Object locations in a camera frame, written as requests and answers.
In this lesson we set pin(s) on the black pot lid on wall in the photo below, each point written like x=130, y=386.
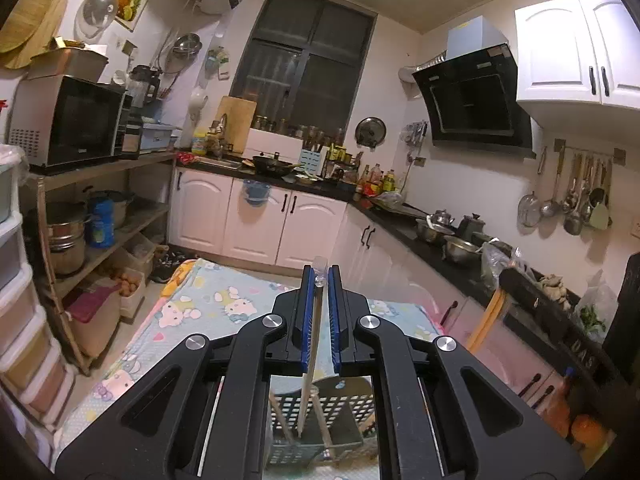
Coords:
x=370, y=132

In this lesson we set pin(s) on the white lower cabinets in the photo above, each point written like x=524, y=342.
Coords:
x=404, y=279

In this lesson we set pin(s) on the dark kitchen window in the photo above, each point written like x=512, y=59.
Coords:
x=302, y=64

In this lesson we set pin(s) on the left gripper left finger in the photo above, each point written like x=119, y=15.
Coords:
x=201, y=412

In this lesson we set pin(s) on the silver black microwave oven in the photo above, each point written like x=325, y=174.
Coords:
x=62, y=120

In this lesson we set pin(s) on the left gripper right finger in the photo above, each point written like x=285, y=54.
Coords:
x=439, y=412

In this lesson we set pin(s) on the black wok on stove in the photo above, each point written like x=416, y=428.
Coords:
x=270, y=165

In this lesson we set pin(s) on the white plastic drawer tower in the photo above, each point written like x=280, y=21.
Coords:
x=33, y=368

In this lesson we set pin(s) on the green plastic utensil basket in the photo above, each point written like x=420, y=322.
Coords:
x=334, y=426

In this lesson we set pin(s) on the glass pot lid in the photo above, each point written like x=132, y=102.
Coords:
x=93, y=17

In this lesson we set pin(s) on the wooden shelf rack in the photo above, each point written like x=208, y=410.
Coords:
x=132, y=214

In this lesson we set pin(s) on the steel mixing bowl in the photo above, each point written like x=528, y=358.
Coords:
x=460, y=251

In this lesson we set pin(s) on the woven bamboo tray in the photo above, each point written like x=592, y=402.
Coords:
x=30, y=27

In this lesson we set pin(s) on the steel stock pot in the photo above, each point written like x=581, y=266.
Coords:
x=64, y=226

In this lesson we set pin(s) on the right hand orange glove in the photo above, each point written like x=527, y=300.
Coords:
x=575, y=425

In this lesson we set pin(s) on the Hello Kitty tablecloth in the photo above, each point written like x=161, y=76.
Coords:
x=215, y=301

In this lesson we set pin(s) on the hanging strainer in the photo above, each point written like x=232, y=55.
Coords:
x=529, y=206

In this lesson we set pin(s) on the wooden chopstick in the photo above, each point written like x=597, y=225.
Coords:
x=329, y=453

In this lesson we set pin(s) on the blender jug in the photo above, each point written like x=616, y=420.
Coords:
x=144, y=83

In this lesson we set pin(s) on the wooden cutting board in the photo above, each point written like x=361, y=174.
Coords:
x=240, y=114

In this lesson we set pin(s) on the black range hood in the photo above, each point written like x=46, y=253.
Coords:
x=470, y=96

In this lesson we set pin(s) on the chopstick in basket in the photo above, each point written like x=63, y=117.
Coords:
x=275, y=405

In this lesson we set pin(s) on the white upper wall cabinet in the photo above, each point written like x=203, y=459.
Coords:
x=578, y=51

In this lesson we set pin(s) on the black kettle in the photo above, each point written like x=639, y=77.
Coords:
x=470, y=224

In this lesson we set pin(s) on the clear plastic food bag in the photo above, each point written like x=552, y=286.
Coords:
x=493, y=260

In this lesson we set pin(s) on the blue canister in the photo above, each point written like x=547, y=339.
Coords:
x=102, y=232

